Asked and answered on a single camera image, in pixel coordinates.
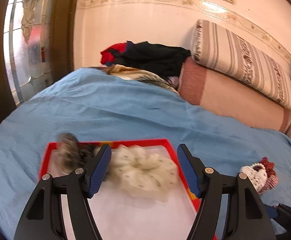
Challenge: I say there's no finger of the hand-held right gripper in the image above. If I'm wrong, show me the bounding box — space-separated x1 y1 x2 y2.
263 204 281 219

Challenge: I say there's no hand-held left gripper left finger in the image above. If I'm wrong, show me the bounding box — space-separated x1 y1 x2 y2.
14 144 112 240

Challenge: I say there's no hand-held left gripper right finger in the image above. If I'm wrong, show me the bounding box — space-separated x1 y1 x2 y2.
177 144 277 240

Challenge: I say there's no cream dotted scrunchie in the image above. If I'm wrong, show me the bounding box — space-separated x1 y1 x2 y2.
109 145 179 203

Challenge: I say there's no red white-dotted scrunchie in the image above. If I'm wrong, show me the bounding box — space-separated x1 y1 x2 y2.
254 157 279 194

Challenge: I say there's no red tray with white inside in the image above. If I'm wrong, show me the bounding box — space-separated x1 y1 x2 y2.
39 138 217 240

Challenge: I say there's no grey fuzzy scrunchie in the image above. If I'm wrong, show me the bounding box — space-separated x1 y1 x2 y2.
56 132 96 175

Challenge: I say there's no white patterned scrunchie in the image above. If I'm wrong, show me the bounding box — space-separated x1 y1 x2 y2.
240 164 268 193

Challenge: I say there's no blue blanket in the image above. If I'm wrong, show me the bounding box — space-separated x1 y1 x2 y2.
0 67 291 240

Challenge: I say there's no pink bolster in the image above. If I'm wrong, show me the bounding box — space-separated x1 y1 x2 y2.
177 56 291 132

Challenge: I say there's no purple cloth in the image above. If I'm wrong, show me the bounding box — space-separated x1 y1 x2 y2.
167 76 181 89

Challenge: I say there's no beige patterned blanket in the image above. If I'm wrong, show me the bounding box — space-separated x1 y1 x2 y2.
106 64 179 94

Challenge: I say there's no black clothing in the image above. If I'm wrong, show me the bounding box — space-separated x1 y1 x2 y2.
109 41 191 80

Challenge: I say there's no red clothing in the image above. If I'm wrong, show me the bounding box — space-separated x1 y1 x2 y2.
100 42 127 65

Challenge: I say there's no striped pillow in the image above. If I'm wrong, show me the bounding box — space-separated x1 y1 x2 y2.
190 19 291 109

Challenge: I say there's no wooden door with glass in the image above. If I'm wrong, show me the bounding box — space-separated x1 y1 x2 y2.
0 0 81 135

